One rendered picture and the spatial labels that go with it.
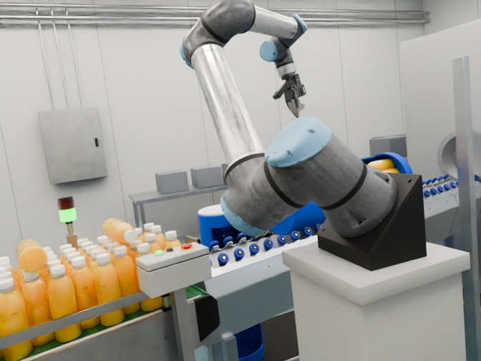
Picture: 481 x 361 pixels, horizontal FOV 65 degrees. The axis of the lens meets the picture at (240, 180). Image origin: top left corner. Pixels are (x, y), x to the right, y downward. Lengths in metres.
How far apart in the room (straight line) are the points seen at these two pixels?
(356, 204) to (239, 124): 0.38
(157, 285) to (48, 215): 3.84
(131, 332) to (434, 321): 0.84
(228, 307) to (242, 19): 1.04
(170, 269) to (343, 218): 0.52
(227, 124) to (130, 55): 4.03
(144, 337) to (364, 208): 0.79
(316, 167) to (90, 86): 4.26
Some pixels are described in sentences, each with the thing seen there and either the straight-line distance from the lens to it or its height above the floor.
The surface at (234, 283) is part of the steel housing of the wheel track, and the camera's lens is 1.52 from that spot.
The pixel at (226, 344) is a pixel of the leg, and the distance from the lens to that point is 1.64.
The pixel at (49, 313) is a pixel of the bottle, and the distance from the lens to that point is 1.28.
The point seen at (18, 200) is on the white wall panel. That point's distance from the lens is 4.92.
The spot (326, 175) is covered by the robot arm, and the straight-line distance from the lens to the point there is 0.85.
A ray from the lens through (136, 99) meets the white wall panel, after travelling 4.94.
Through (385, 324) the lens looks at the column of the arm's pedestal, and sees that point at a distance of 0.91.
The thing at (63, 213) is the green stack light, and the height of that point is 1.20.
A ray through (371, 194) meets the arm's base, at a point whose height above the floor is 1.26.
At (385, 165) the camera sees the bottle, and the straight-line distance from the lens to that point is 2.28.
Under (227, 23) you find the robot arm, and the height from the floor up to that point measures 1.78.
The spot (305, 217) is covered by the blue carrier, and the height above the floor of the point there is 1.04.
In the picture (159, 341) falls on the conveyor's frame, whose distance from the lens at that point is 1.33.
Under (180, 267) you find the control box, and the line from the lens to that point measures 1.16.
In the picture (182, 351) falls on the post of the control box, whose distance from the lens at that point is 1.29.
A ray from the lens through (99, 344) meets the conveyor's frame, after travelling 1.27.
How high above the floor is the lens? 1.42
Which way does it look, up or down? 7 degrees down
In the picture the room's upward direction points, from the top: 7 degrees counter-clockwise
